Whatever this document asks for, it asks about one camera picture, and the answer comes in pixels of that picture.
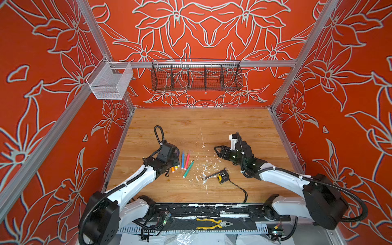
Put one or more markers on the yellow handled pliers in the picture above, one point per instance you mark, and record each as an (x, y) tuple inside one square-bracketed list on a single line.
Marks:
[(212, 224)]

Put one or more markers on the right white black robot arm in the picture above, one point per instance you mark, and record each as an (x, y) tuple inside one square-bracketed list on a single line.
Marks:
[(317, 198)]

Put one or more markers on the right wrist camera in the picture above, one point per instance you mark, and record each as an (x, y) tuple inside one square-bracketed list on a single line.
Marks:
[(234, 143)]

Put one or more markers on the black wire basket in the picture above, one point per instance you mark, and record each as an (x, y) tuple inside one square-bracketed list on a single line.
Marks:
[(183, 75)]

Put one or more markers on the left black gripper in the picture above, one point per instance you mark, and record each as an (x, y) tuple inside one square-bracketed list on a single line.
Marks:
[(176, 160)]

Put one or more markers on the green marker pen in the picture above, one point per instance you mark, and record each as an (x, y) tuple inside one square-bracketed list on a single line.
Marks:
[(188, 169)]

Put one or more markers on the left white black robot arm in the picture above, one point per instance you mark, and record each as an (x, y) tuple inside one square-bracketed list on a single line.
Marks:
[(106, 212)]

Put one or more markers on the silver wrench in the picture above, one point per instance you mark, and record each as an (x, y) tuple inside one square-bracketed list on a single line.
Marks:
[(214, 174)]

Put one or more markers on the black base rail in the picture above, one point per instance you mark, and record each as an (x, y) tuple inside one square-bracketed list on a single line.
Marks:
[(254, 212)]

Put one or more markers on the yellow black tape measure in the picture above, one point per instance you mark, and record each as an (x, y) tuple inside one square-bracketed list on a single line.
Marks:
[(223, 176)]

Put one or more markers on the white wire basket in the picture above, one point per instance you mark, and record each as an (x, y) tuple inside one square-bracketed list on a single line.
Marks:
[(110, 80)]

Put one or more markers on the blue marker pen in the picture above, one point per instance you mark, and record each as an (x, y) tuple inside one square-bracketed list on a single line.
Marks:
[(183, 160)]

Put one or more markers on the pink marker pen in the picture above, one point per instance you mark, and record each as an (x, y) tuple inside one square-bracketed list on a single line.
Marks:
[(187, 159)]

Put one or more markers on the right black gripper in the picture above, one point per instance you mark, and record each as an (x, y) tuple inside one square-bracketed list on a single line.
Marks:
[(222, 150)]

